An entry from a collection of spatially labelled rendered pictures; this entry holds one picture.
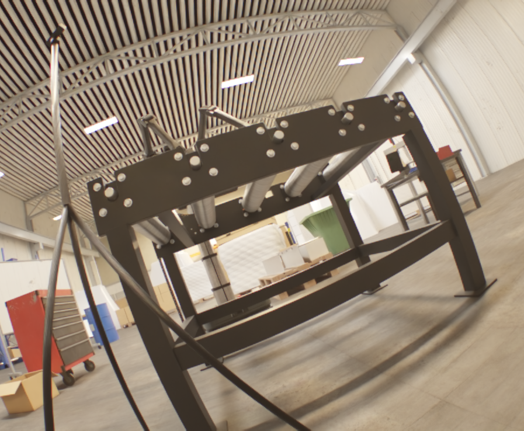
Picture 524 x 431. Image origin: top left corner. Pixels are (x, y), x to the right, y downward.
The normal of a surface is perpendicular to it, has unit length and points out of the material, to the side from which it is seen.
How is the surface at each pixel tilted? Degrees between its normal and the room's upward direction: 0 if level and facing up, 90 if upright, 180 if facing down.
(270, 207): 90
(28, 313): 90
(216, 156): 90
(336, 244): 101
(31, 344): 90
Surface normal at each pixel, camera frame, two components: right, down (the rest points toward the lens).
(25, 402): 0.13, -0.22
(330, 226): 0.07, 0.00
